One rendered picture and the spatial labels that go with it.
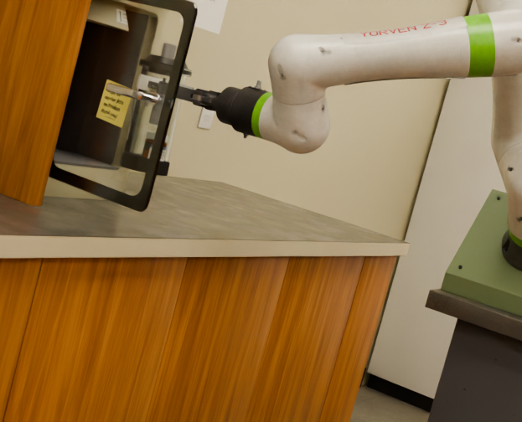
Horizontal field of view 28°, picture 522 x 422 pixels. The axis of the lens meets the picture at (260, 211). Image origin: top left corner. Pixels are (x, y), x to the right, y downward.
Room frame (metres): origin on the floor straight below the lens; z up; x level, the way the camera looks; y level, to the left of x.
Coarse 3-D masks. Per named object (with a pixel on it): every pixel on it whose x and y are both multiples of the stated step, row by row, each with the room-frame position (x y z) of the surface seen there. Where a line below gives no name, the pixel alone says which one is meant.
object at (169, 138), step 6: (186, 78) 2.20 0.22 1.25; (180, 84) 2.18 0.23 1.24; (180, 102) 2.19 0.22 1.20; (174, 108) 2.17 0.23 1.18; (174, 114) 2.18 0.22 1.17; (174, 120) 2.18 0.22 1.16; (168, 126) 2.17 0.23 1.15; (174, 126) 2.19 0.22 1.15; (168, 132) 2.17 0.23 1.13; (174, 132) 2.20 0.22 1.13; (168, 138) 2.18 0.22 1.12; (168, 144) 2.18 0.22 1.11; (168, 150) 2.18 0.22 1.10; (162, 156) 2.17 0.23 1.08; (168, 156) 2.19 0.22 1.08
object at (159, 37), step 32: (96, 0) 2.08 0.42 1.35; (128, 0) 2.03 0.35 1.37; (160, 0) 1.98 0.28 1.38; (96, 32) 2.07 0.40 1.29; (128, 32) 2.02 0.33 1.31; (160, 32) 1.97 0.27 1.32; (192, 32) 1.93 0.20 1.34; (96, 64) 2.06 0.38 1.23; (128, 64) 2.00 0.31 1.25; (160, 64) 1.96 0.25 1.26; (96, 96) 2.04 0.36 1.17; (160, 96) 1.94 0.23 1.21; (64, 128) 2.08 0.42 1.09; (96, 128) 2.03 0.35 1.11; (128, 128) 1.98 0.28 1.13; (160, 128) 1.93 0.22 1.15; (64, 160) 2.07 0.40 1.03; (96, 160) 2.02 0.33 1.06; (128, 160) 1.97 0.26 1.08; (96, 192) 2.00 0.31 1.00; (128, 192) 1.96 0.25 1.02
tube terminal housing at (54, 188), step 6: (48, 180) 2.16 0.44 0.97; (54, 180) 2.18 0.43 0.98; (48, 186) 2.16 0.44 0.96; (54, 186) 2.18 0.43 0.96; (60, 186) 2.20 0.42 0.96; (66, 186) 2.21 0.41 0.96; (48, 192) 2.17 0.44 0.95; (54, 192) 2.19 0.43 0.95; (60, 192) 2.20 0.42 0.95; (66, 192) 2.22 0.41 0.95; (72, 192) 2.23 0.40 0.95; (78, 192) 2.25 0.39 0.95; (84, 192) 2.27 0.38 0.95; (90, 198) 2.29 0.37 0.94; (96, 198) 2.31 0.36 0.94; (102, 198) 2.33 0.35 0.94
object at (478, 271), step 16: (496, 192) 2.51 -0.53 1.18; (496, 208) 2.47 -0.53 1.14; (480, 224) 2.43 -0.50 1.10; (496, 224) 2.43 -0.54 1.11; (464, 240) 2.40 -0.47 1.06; (480, 240) 2.40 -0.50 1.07; (496, 240) 2.39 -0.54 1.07; (464, 256) 2.37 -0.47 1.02; (480, 256) 2.36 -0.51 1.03; (496, 256) 2.36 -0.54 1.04; (448, 272) 2.34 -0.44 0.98; (464, 272) 2.33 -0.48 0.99; (480, 272) 2.33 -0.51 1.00; (496, 272) 2.32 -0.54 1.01; (512, 272) 2.32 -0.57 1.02; (448, 288) 2.33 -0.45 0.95; (464, 288) 2.32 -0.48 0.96; (480, 288) 2.30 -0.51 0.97; (496, 288) 2.29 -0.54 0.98; (512, 288) 2.28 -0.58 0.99; (496, 304) 2.28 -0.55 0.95; (512, 304) 2.27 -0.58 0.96
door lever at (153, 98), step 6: (108, 84) 1.96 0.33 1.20; (114, 84) 1.96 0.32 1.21; (108, 90) 1.96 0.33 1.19; (114, 90) 1.95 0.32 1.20; (120, 90) 1.94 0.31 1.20; (126, 90) 1.93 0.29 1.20; (132, 90) 1.92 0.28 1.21; (132, 96) 1.91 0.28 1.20; (138, 96) 1.91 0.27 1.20; (144, 96) 1.92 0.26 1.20; (150, 96) 1.94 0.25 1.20; (156, 96) 1.95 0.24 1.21; (150, 102) 1.95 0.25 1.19; (156, 102) 1.94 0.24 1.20
